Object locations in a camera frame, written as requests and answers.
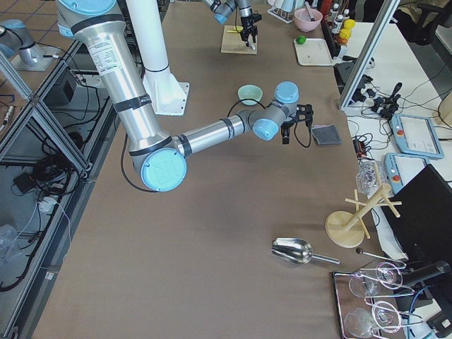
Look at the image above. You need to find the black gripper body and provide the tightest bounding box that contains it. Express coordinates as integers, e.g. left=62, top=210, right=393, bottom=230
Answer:
left=280, top=119, right=297, bottom=138
left=239, top=9, right=262, bottom=40

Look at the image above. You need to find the light green bowl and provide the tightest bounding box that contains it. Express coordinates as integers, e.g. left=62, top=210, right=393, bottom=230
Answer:
left=237, top=84, right=263, bottom=106

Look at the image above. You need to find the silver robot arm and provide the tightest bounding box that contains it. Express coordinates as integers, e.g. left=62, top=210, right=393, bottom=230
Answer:
left=56, top=1, right=301, bottom=193
left=203, top=0, right=262, bottom=47

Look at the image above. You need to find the pink bowl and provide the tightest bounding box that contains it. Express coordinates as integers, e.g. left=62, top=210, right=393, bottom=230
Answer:
left=294, top=8, right=323, bottom=32

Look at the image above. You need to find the bamboo cutting board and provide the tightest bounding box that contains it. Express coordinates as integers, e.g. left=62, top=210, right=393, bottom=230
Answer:
left=220, top=25, right=258, bottom=54

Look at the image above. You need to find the folded grey cloth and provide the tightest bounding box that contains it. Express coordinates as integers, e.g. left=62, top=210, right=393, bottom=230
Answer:
left=311, top=124, right=342, bottom=145

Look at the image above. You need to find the green lime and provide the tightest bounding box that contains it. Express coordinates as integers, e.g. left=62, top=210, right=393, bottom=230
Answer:
left=296, top=35, right=307, bottom=45

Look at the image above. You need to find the beige rabbit tray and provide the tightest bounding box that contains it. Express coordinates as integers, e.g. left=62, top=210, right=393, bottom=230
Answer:
left=293, top=38, right=333, bottom=66

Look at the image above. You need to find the wooden mug tree stand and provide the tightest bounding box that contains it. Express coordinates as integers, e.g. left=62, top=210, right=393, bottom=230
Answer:
left=325, top=164, right=403, bottom=248

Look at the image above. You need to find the metal scoop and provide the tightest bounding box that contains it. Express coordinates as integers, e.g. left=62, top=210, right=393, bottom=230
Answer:
left=271, top=237, right=340, bottom=265

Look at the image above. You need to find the teach pendant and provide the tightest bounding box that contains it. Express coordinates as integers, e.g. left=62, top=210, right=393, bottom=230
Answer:
left=391, top=114, right=444, bottom=159
left=384, top=153, right=430, bottom=194

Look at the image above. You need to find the black monitor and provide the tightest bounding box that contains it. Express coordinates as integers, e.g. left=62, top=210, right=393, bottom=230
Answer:
left=383, top=165, right=452, bottom=263

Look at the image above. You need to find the wine glass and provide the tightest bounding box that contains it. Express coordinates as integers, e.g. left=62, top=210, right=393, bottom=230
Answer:
left=344, top=301, right=402, bottom=338
left=349, top=261, right=403, bottom=297

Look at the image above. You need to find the black glass rack tray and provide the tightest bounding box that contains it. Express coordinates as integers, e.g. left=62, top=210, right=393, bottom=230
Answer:
left=332, top=272, right=425, bottom=338

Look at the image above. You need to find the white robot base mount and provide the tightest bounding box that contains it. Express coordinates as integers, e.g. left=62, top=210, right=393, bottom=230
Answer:
left=126, top=0, right=190, bottom=117

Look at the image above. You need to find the aluminium frame post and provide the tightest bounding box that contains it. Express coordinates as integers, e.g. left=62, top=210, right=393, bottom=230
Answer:
left=338, top=0, right=400, bottom=110

